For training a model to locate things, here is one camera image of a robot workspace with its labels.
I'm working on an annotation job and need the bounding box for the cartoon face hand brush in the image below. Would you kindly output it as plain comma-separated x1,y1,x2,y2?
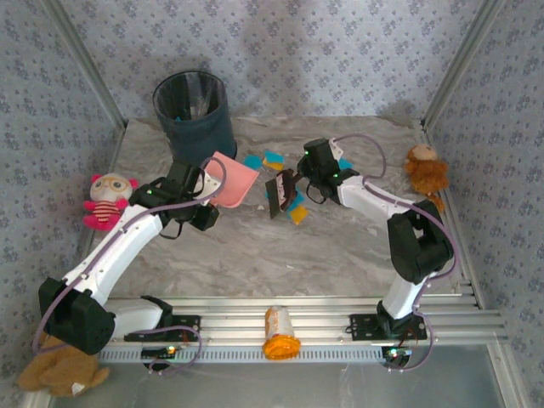
263,168,305,220

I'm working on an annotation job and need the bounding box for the pink dustpan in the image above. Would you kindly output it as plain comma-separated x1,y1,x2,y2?
203,151,260,209

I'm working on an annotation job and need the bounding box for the dark blue trash bin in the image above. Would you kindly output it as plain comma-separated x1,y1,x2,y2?
151,71,238,167

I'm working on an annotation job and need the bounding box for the pink striped plush doll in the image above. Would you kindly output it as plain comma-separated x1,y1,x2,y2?
82,172,140,233

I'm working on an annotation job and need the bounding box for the brown plush monkey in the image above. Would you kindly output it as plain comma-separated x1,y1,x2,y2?
403,143,451,212

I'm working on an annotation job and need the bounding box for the white bottle with orange cap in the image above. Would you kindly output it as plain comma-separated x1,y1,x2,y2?
261,304,303,362

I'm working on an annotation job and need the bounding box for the brown plush dog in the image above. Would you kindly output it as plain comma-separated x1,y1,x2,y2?
16,335,111,399

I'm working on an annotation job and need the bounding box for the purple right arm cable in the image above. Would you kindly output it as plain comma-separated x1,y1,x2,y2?
333,133,459,374

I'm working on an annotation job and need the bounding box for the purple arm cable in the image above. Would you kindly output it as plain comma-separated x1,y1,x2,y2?
333,133,459,374
32,156,229,377

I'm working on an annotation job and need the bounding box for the aluminium frame post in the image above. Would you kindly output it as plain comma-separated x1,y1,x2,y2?
422,0,505,128
42,0,128,131

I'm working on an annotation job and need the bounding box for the aluminium rail base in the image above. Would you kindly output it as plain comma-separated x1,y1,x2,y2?
105,280,509,346

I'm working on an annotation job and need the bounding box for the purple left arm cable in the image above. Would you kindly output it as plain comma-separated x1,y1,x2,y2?
32,156,229,377

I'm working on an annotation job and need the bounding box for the slotted grey cable duct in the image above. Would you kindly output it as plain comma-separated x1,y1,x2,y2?
96,344,390,365

